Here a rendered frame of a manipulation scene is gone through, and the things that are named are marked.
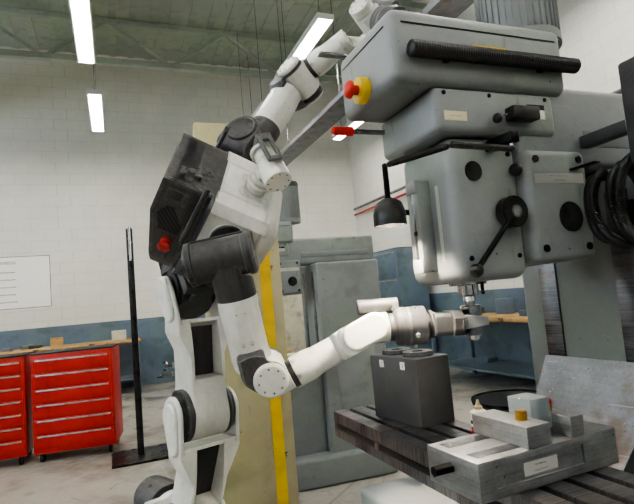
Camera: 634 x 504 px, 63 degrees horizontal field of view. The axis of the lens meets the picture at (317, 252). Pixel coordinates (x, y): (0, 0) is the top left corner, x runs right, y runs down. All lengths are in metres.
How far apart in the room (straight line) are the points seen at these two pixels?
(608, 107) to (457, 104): 0.47
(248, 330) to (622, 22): 5.87
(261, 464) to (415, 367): 1.61
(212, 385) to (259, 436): 1.41
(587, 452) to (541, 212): 0.50
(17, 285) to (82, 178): 2.16
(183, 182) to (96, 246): 8.90
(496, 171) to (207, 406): 0.95
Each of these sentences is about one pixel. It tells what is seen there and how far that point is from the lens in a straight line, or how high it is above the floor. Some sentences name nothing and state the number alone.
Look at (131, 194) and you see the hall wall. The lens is 10.24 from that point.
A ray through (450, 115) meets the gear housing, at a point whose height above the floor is 1.66.
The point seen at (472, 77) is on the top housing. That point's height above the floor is 1.75.
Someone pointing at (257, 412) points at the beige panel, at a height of 0.73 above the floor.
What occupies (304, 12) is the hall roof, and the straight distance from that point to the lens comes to 9.76.
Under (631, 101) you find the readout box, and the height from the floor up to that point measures 1.64.
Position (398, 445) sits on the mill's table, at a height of 0.91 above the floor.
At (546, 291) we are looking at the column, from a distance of 1.59.
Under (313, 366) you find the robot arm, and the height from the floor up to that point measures 1.15.
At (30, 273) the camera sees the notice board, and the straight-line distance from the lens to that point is 10.11.
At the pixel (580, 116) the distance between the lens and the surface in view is 1.43.
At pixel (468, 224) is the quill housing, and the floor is 1.43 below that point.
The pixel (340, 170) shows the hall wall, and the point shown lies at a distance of 11.37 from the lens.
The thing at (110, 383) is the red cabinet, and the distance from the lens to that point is 5.48.
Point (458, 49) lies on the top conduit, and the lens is 1.17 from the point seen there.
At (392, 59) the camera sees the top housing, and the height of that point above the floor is 1.78.
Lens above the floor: 1.31
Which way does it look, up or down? 5 degrees up
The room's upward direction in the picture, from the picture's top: 5 degrees counter-clockwise
